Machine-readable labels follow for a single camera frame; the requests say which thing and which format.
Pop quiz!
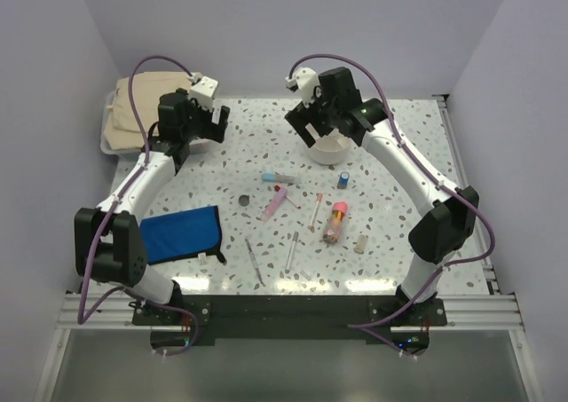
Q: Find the blue cylindrical stamp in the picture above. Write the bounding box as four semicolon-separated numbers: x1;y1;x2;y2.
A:
337;171;350;189

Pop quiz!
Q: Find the blue cap highlighter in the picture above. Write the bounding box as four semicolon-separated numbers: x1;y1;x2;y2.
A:
261;172;301;185

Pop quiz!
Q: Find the pink purple highlighter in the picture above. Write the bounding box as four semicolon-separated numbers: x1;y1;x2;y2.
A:
260;187;288;222

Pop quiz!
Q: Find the small beige eraser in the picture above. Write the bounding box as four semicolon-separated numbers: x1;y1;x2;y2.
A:
354;234;368;254

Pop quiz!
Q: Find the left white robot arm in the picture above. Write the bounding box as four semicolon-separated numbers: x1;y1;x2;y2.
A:
74;83;230;324

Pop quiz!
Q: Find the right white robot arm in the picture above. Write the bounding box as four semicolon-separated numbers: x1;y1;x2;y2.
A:
285;67;479;325

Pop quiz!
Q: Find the round white divided organizer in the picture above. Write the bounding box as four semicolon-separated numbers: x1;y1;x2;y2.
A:
307;136;351;165

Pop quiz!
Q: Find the red cap white pen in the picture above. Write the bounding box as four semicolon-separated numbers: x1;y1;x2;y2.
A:
274;185;301;209

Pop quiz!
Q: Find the beige folded cloth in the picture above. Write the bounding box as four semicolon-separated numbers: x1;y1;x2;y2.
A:
111;71;192;134

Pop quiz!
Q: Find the pink cap clear tube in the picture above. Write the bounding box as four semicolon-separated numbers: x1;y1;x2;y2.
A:
322;201;348;244

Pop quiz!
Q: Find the white plastic basket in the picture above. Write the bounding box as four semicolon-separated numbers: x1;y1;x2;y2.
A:
99;91;144;155

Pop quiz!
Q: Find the small grey round cap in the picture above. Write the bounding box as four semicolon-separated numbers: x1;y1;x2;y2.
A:
238;194;250;207

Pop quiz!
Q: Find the blue fabric pouch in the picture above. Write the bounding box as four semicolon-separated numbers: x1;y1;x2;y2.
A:
139;206;226;265

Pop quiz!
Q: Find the thin metal craft knife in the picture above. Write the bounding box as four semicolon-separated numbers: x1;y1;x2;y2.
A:
245;238;265;287

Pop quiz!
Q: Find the small clear plastic piece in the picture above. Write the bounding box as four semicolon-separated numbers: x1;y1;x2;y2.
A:
300;269;312;280

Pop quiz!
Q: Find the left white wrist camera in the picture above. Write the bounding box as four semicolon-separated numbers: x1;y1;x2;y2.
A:
188;73;219;111

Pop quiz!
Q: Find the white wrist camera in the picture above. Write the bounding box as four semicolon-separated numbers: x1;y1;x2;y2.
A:
285;67;320;107
188;73;219;111

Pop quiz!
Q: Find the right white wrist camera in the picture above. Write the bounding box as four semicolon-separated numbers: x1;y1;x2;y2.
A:
285;67;320;107

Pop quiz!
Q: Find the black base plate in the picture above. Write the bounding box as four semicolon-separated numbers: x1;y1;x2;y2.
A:
131;293;446;346

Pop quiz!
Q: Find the aluminium frame rail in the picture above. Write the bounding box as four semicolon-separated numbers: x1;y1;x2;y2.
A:
83;293;524;331

